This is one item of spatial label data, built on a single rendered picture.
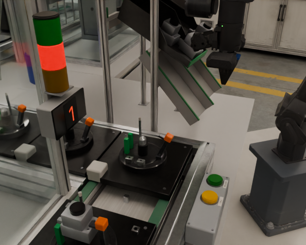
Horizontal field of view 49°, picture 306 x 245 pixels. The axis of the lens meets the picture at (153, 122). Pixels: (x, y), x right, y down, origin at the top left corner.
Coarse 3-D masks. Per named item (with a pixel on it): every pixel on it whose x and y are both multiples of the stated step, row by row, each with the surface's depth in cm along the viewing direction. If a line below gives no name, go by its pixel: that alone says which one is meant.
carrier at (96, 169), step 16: (112, 144) 105; (128, 144) 96; (144, 144) 95; (160, 144) 105; (176, 144) 105; (96, 160) 94; (112, 160) 97; (128, 160) 93; (144, 160) 92; (160, 160) 94; (176, 160) 97; (96, 176) 91; (112, 176) 91; (128, 176) 91; (144, 176) 91; (160, 176) 91; (176, 176) 91; (144, 192) 88; (160, 192) 86
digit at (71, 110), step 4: (72, 100) 73; (68, 104) 72; (72, 104) 73; (76, 104) 75; (64, 108) 71; (68, 108) 72; (72, 108) 74; (76, 108) 75; (64, 112) 71; (68, 112) 73; (72, 112) 74; (76, 112) 76; (68, 116) 73; (72, 116) 74; (76, 116) 76; (68, 120) 73; (72, 120) 75; (76, 120) 76; (68, 124) 73; (72, 124) 75; (68, 128) 74
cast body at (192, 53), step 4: (196, 32) 104; (188, 36) 103; (180, 40) 108; (184, 40) 105; (188, 40) 104; (180, 44) 106; (184, 44) 105; (188, 44) 104; (180, 48) 106; (184, 48) 106; (188, 48) 104; (192, 48) 104; (184, 52) 106; (188, 52) 105; (192, 52) 104; (196, 52) 103; (200, 52) 106; (188, 56) 106; (192, 56) 105; (196, 56) 106
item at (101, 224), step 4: (92, 220) 66; (96, 220) 64; (100, 220) 64; (104, 220) 64; (92, 224) 65; (96, 224) 63; (100, 224) 63; (104, 224) 63; (96, 228) 64; (100, 228) 64; (104, 228) 64; (100, 232) 65; (104, 232) 65; (100, 236) 65; (104, 236) 65; (100, 240) 66; (104, 240) 66; (100, 244) 67; (104, 244) 66; (108, 244) 68
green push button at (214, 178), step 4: (208, 176) 91; (212, 176) 91; (216, 176) 91; (220, 176) 91; (208, 180) 90; (212, 180) 90; (216, 180) 90; (220, 180) 90; (212, 184) 89; (216, 184) 89; (220, 184) 89
